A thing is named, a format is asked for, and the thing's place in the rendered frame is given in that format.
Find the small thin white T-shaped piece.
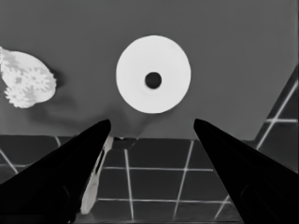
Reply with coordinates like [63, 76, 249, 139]
[79, 133, 115, 216]

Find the small white toothed gear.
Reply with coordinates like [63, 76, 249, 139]
[4, 83, 39, 109]
[24, 66, 58, 95]

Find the white round carrier with pins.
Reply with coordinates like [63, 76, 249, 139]
[0, 46, 58, 109]

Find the large thick white disc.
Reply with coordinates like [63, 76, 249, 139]
[115, 35, 192, 115]

